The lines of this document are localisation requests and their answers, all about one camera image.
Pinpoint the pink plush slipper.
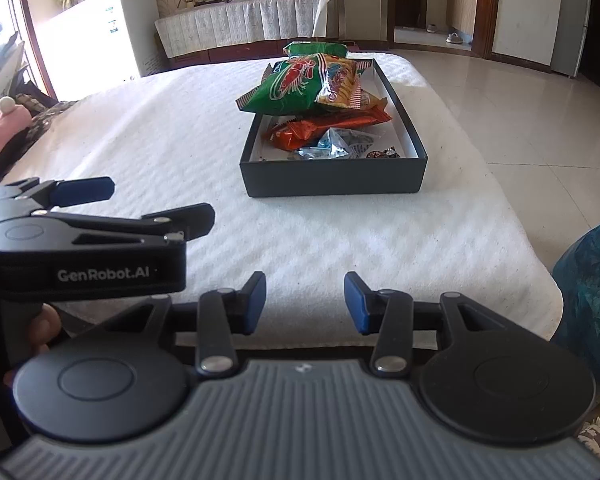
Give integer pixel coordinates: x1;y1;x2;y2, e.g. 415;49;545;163
0;97;33;188

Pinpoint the white chest freezer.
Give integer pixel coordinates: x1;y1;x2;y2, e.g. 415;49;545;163
47;0;168;83

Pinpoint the white blanket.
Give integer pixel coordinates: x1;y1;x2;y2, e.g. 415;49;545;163
0;52;563;351

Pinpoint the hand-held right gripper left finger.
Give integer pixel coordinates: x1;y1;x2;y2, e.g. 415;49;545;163
111;271;267;380

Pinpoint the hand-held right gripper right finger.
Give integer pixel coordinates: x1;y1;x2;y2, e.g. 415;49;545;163
343;271;511;380

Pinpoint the green snack bag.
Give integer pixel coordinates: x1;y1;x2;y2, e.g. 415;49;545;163
235;52;331;115
285;41;350;61

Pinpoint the dark wooden TV cabinet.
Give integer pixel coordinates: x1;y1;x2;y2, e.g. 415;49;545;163
167;36;291;70

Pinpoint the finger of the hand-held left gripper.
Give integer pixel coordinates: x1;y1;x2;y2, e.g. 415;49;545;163
0;176;116;211
30;203;216;252

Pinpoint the dark grey cardboard box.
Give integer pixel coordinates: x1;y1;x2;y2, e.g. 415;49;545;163
239;57;428;198

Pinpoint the clear blue candy packet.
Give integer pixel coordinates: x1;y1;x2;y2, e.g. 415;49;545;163
285;127;376;161

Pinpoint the person's left hand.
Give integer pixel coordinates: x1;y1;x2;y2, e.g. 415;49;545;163
27;304;67;361

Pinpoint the grey folded rack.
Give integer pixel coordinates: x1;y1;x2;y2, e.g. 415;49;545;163
0;35;31;106

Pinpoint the yellow orange snack bag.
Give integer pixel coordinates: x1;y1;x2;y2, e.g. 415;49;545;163
316;55;363;110

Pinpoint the blue plastic bag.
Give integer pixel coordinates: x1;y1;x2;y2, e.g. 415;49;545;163
552;217;600;381

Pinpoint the wooden kitchen counter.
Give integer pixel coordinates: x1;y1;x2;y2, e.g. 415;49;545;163
446;0;479;36

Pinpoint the cabinet with lace cover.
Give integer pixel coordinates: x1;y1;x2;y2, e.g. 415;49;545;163
154;0;330;58

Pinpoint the long red snack bar packet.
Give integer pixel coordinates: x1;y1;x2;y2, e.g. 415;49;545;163
285;91;393;133

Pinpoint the white refrigerator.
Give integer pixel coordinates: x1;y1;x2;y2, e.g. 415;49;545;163
550;0;593;78

